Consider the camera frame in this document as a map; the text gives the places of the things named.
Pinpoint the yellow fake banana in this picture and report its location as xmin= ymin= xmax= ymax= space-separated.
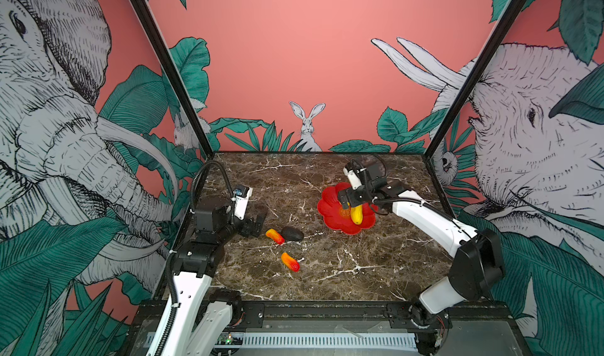
xmin=350 ymin=205 xmax=363 ymax=225

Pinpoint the left black frame post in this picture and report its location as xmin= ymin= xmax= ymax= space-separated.
xmin=129 ymin=0 xmax=215 ymax=159

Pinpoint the orange red fake peach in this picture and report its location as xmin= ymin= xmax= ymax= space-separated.
xmin=281 ymin=252 xmax=300 ymax=272

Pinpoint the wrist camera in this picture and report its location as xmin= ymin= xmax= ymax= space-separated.
xmin=234 ymin=184 xmax=253 ymax=220
xmin=343 ymin=167 xmax=363 ymax=190

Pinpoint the red flower-shaped bowl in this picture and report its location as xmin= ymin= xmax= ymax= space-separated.
xmin=317 ymin=183 xmax=376 ymax=236

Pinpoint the dark fake avocado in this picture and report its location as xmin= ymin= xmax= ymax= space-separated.
xmin=280 ymin=226 xmax=305 ymax=242

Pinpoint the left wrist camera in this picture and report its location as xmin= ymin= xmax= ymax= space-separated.
xmin=234 ymin=184 xmax=253 ymax=220

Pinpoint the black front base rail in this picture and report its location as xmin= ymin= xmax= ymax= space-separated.
xmin=131 ymin=300 xmax=515 ymax=331

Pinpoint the black frame post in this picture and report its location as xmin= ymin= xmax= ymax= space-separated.
xmin=129 ymin=0 xmax=215 ymax=159
xmin=423 ymin=0 xmax=527 ymax=159

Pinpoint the right black frame post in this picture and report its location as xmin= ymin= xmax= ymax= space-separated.
xmin=423 ymin=0 xmax=527 ymax=159

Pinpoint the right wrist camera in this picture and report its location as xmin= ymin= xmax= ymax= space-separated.
xmin=343 ymin=167 xmax=363 ymax=190

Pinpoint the red orange fake mango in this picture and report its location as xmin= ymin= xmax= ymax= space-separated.
xmin=265 ymin=229 xmax=286 ymax=245

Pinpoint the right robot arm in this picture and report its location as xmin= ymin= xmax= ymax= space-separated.
xmin=338 ymin=159 xmax=506 ymax=329

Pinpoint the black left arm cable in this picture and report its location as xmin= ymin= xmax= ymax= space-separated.
xmin=190 ymin=159 xmax=237 ymax=213

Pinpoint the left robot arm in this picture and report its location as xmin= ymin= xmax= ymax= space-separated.
xmin=146 ymin=200 xmax=268 ymax=355

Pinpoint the yellow fake lemon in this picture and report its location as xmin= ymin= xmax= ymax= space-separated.
xmin=339 ymin=207 xmax=350 ymax=218

